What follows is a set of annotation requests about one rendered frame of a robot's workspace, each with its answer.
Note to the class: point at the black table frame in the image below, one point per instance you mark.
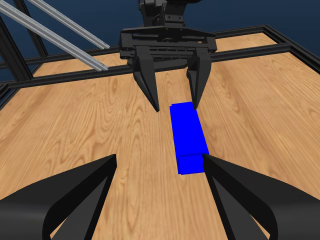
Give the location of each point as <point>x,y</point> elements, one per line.
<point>250,53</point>

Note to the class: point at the blue hollow socket block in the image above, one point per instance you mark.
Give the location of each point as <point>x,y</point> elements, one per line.
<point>187,130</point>

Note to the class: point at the silver aluminium rail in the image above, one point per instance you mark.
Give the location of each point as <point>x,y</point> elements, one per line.
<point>70,24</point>
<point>50,37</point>

